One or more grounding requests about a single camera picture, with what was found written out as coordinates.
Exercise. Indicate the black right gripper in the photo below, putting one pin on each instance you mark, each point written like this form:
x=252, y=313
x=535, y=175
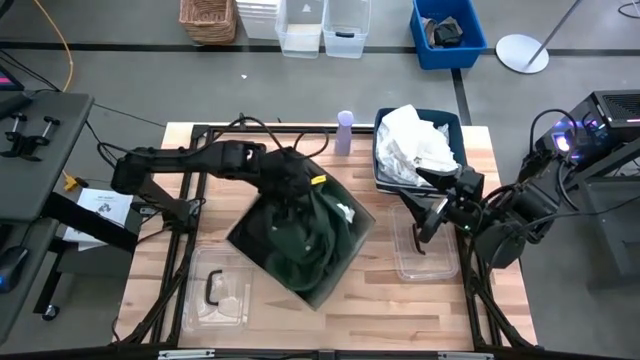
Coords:
x=457, y=200

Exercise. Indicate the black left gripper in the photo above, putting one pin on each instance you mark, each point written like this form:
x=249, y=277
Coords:
x=287, y=175

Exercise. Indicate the square fabric laundry bin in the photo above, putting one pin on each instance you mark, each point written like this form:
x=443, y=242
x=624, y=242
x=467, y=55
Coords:
x=250, y=235

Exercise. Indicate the dark green garment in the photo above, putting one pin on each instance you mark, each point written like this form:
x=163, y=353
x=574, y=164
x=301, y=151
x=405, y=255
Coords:
x=305, y=245

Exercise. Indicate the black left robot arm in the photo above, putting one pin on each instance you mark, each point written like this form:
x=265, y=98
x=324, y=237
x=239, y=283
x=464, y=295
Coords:
x=170, y=162

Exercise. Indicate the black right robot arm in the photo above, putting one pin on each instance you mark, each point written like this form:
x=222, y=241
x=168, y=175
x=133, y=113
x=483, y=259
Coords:
x=515, y=215

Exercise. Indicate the yellow tag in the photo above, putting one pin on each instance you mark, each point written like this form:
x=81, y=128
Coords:
x=318, y=179

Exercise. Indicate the white crumpled garments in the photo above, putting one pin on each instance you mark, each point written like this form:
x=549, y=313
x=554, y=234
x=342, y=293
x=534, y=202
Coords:
x=410, y=145

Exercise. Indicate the navy and white fabric bin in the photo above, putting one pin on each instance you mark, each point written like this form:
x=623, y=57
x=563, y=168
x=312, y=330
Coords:
x=452, y=135

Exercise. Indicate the clear empty plastic container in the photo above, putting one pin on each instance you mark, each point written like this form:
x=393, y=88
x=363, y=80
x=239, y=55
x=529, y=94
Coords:
x=430, y=260

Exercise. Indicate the purple bottle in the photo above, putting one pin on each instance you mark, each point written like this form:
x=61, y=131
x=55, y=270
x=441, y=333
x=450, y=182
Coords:
x=344, y=135

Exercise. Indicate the white garment label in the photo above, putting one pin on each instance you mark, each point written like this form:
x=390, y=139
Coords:
x=347, y=212

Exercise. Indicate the blue plastic bin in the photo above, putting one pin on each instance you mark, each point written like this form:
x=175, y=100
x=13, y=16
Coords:
x=450, y=57

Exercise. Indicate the clear plastic bin lid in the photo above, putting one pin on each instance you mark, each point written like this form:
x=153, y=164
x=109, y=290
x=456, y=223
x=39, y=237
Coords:
x=220, y=295

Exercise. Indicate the clear plastic storage bin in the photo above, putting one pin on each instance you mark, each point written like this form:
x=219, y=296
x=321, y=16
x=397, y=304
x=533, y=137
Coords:
x=346, y=35
x=300, y=35

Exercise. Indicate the black garment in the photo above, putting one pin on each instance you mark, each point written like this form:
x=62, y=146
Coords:
x=448, y=32

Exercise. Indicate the beige garment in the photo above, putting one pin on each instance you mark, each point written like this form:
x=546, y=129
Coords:
x=428, y=30

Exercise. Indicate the white stanchion base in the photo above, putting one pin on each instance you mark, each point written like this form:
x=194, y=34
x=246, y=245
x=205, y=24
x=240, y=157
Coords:
x=517, y=57

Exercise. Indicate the wicker basket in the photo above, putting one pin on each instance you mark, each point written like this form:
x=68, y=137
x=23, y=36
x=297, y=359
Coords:
x=207, y=20

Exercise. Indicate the white paper sheet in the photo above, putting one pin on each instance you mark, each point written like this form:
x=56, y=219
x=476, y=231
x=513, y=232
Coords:
x=107, y=205

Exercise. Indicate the dark equipment stand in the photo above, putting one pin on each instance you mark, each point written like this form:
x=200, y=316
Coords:
x=610, y=220

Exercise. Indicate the black computer with lights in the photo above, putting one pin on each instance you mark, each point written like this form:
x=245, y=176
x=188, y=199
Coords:
x=605, y=120

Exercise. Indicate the grey stanchion pole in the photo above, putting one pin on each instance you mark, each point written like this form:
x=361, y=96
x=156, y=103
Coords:
x=555, y=30

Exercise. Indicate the yellow plug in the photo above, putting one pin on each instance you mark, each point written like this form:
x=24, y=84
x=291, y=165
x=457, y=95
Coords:
x=71, y=183

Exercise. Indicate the grey desk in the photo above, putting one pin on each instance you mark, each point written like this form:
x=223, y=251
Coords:
x=35, y=190

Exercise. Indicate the black desk clamp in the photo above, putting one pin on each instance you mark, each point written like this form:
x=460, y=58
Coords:
x=27, y=137

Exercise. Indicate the black caster wheel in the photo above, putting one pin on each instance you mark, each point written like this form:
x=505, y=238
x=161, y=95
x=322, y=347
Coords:
x=50, y=313

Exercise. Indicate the black computer mouse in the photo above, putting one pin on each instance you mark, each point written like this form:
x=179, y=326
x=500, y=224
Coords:
x=11, y=267

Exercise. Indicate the monitor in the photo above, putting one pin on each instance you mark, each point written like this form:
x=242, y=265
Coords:
x=9, y=80

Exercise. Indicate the silver metal bracket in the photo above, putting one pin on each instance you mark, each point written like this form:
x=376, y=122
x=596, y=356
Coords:
x=186, y=355
x=465, y=356

